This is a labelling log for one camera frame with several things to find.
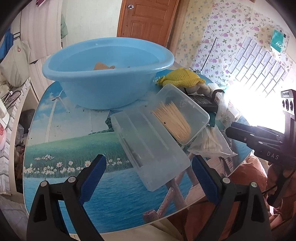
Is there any bag of cotton swabs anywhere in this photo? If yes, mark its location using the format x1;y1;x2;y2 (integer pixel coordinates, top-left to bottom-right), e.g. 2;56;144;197
188;126;237;158

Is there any clear plastic box lid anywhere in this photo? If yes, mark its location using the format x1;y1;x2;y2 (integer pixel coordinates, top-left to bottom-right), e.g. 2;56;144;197
111;106;190;191

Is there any black rectangular box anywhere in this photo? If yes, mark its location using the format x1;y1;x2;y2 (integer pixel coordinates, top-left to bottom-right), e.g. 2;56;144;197
189;89;225;113

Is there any clear box of toothpicks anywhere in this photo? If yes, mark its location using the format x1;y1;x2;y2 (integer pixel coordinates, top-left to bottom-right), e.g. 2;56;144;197
147;84;210;145

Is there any yellow mesh hat plush doll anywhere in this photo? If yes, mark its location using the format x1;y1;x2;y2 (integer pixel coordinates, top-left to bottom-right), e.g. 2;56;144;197
157;68;211;96

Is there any teal white paper bag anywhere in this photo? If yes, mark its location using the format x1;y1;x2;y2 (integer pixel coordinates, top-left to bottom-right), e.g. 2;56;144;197
270;29;290;54

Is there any brown wooden door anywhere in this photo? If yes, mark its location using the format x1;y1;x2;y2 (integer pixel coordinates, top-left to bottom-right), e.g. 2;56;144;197
117;0;179;47

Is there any beige tote bag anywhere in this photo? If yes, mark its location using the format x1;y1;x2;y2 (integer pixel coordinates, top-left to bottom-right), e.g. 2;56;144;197
1;39;31;87

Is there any light blue plastic basin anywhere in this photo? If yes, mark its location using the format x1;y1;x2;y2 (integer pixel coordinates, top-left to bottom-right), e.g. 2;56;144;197
42;37;175;110

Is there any orange item in basin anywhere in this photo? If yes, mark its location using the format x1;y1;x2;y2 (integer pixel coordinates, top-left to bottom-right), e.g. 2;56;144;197
93;62;115;70

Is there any blue hanging bag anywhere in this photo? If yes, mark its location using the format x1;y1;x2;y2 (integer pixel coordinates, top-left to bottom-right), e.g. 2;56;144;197
0;26;14;60

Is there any white wooden wardrobe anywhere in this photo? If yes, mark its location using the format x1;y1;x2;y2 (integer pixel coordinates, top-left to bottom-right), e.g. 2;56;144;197
21;0;63;63

